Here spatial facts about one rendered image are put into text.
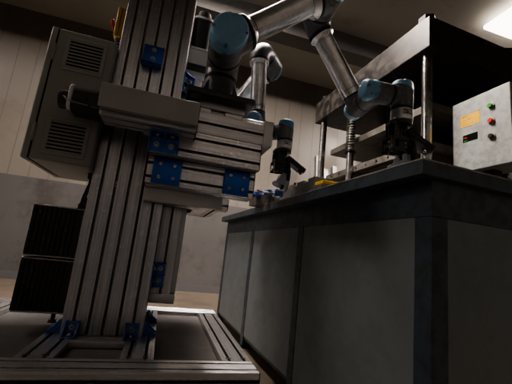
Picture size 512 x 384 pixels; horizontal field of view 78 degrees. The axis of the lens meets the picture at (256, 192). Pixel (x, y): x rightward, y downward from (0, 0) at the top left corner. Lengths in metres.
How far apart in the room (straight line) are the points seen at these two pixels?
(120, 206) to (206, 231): 2.92
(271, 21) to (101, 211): 0.85
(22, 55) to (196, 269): 3.25
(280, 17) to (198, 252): 3.27
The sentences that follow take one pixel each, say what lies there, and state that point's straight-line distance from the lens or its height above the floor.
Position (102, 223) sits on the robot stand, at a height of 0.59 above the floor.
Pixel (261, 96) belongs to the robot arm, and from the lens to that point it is 1.56.
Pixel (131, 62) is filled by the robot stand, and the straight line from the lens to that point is 1.36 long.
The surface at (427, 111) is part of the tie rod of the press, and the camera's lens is 2.09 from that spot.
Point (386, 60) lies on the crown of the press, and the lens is 2.49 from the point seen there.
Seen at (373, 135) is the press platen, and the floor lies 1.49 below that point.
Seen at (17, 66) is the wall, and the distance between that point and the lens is 4.82.
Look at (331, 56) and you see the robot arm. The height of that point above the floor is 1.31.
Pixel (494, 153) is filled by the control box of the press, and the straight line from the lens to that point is 1.91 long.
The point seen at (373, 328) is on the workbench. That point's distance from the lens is 0.99.
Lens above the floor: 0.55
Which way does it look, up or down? 11 degrees up
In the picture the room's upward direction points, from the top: 6 degrees clockwise
